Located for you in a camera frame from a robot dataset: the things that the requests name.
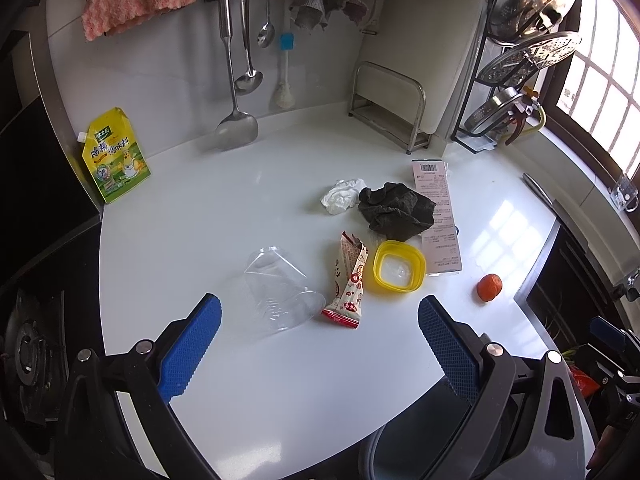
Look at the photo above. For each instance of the white cutting board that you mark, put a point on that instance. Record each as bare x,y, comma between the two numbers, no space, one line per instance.
428,40

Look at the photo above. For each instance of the black pot lid rack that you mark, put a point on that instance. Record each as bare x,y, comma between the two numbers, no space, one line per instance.
488,50

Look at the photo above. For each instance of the blue perforated trash bin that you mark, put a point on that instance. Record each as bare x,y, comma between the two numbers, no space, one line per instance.
410,445

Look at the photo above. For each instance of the steel spatula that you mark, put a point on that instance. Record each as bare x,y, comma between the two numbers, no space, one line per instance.
238,128

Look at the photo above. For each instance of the white tissue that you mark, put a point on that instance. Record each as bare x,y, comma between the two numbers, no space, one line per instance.
344,195

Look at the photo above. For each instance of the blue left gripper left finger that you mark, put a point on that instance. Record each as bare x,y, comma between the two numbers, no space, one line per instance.
188,344

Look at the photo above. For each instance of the yellow plastic lid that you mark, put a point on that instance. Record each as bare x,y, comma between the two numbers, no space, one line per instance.
394,268

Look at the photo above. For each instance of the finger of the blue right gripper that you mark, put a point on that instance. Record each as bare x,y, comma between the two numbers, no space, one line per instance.
607,333

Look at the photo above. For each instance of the black kitchen sink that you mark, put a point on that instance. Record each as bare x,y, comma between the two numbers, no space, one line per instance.
565,290

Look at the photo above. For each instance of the grey hanging cloth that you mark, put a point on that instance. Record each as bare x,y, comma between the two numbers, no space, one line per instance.
308,14

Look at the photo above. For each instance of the dark grey rag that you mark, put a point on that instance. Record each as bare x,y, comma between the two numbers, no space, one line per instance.
396,211

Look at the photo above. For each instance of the pink paper box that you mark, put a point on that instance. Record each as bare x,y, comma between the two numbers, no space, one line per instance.
440,245

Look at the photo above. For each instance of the yellow seasoning pouch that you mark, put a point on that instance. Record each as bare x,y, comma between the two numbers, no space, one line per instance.
112,154

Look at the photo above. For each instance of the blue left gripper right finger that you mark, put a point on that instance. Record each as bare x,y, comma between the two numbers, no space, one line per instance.
455,345

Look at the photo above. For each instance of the steel spoon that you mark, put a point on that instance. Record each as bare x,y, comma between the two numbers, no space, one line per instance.
266,32

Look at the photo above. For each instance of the red white snack wrapper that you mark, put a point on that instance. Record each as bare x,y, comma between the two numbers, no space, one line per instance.
345,308

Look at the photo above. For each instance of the red plastic bag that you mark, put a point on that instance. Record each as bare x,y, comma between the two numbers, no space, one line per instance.
585,384

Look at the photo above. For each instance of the gas stove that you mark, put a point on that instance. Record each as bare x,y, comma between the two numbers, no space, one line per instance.
44,324

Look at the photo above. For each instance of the steel ladle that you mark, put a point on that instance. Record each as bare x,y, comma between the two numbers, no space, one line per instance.
252,78

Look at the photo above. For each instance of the steel steamer tray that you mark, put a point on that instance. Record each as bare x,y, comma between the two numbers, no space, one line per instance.
518,64

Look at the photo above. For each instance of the clear plastic cup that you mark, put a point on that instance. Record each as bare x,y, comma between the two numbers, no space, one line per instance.
281,292

